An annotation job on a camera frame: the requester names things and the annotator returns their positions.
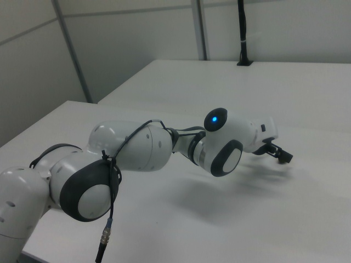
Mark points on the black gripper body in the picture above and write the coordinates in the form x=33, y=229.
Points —
x=263, y=148

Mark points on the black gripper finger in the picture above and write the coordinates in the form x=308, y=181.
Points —
x=275, y=150
x=285, y=157

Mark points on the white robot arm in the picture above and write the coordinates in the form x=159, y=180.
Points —
x=137, y=148

